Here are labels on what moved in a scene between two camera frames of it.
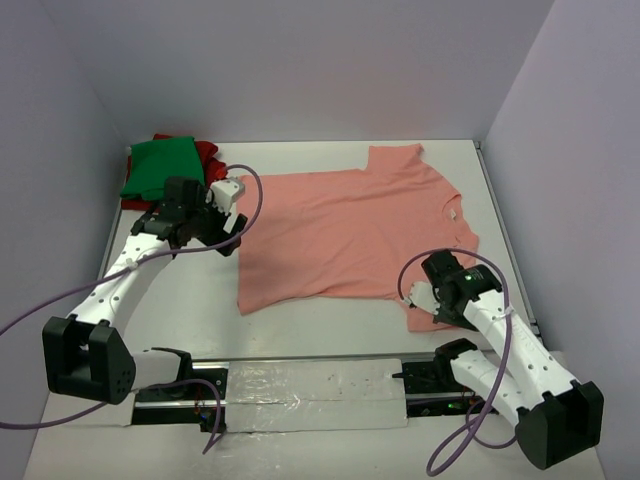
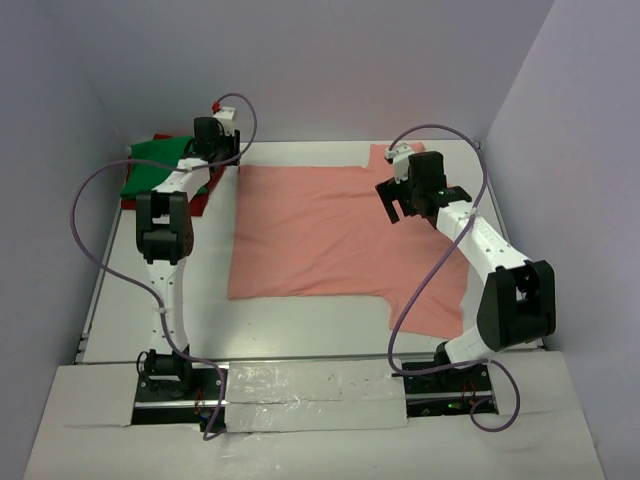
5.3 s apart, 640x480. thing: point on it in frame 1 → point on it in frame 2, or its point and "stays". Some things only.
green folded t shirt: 152,162 stays
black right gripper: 442,316 → 391,191
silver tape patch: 315,394 stays
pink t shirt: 348,234 stays
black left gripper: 219,234 → 233,143
